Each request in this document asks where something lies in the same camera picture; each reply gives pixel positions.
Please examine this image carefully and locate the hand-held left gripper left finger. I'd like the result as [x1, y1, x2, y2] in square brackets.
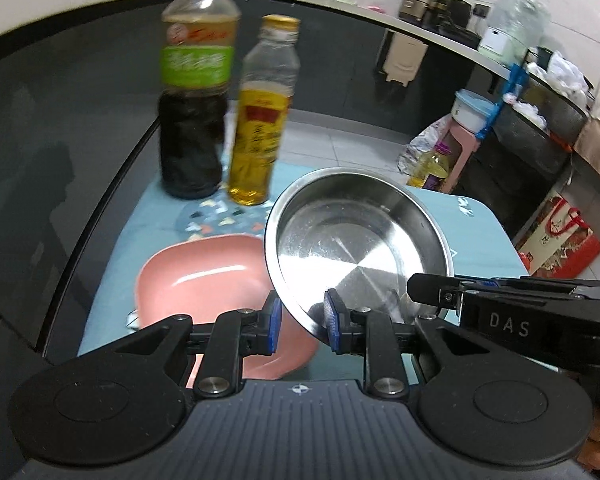
[130, 294, 284, 400]

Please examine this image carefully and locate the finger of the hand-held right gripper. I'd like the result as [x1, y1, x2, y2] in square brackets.
[406, 273, 485, 319]

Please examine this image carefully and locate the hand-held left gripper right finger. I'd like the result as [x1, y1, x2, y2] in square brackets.
[323, 288, 482, 397]

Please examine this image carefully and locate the stainless steel bowl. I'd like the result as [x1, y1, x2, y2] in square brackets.
[263, 167, 456, 347]

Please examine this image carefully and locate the pink bowl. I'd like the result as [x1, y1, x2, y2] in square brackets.
[134, 233, 322, 381]

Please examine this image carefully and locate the person's right hand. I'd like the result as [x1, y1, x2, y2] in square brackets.
[578, 404, 600, 473]

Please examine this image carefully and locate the red gift bag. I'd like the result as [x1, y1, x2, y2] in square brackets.
[514, 191, 600, 277]

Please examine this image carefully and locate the speckled round mat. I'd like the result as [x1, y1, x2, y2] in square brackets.
[174, 194, 273, 242]

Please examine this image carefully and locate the small oil bottle on stool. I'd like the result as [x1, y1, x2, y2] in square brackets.
[406, 142, 454, 191]

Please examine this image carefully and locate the pink plastic stool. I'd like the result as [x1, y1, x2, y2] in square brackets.
[437, 119, 482, 195]

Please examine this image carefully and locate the crinkled silver plastic bag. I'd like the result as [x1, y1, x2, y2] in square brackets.
[397, 114, 457, 183]

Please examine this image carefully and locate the teal printed tablecloth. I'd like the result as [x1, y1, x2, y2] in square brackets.
[76, 100, 536, 383]

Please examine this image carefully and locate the plastic container blue lid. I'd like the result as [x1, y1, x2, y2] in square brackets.
[452, 88, 502, 134]

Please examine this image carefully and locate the oil bottle yellow label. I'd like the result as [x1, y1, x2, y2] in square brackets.
[227, 14, 302, 206]

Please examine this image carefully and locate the dark sauce bottle green label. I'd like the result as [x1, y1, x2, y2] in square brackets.
[158, 0, 240, 200]

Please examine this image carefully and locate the beige hanging cabinet bin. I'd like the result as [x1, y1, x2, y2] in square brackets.
[382, 29, 429, 87]

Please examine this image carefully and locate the white plastic bag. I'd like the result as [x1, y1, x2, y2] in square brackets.
[526, 50, 595, 107]

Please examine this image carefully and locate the dark rice cooker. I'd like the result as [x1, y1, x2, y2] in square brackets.
[397, 0, 482, 45]

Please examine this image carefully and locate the white water dispenser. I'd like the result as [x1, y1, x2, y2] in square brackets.
[477, 0, 552, 64]

